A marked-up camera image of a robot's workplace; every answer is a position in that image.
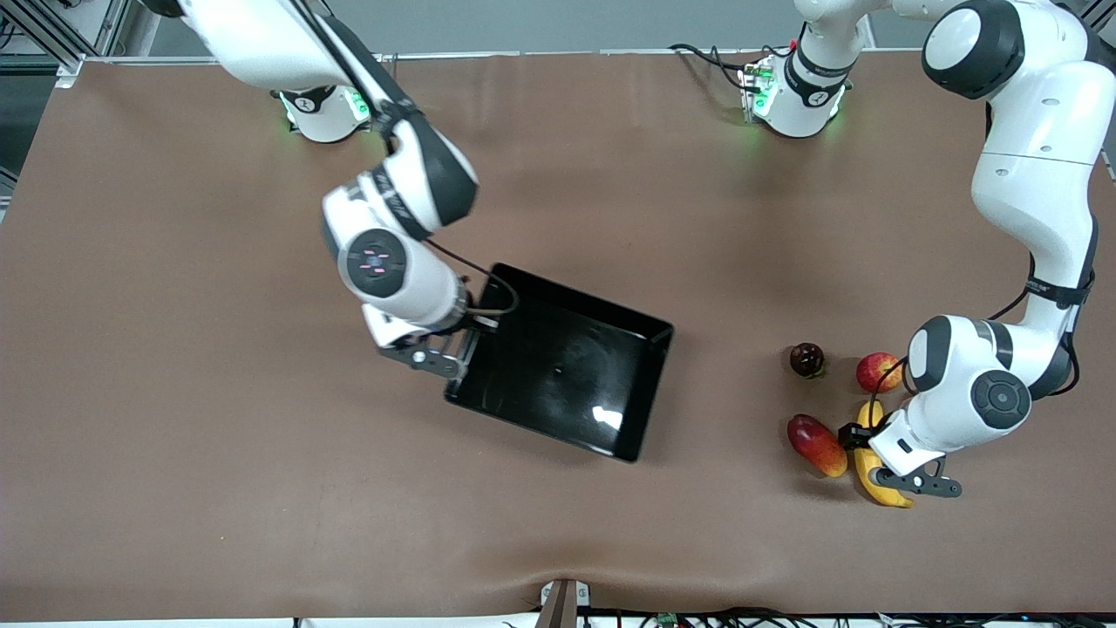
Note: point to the yellow banana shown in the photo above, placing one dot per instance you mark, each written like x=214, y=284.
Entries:
x=872, y=480

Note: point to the red yellow apple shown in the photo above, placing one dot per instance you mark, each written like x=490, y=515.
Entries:
x=876, y=373

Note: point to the black plastic box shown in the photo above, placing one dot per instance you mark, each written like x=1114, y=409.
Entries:
x=567, y=375

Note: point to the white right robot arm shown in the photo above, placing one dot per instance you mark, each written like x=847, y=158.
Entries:
x=261, y=44

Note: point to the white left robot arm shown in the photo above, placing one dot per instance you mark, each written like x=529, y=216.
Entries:
x=1037, y=174

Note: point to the red yellow mango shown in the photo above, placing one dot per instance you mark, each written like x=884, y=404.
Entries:
x=815, y=445

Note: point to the dark purple mangosteen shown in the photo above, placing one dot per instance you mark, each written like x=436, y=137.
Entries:
x=806, y=358

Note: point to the brown table mat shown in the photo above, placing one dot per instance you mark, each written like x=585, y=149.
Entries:
x=349, y=480

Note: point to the small green circuit board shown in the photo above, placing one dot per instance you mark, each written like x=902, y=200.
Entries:
x=668, y=621

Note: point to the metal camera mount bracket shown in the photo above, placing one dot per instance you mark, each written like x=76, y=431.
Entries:
x=562, y=606

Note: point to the aluminium frame profile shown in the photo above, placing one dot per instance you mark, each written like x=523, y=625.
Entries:
x=48, y=39
x=1100, y=10

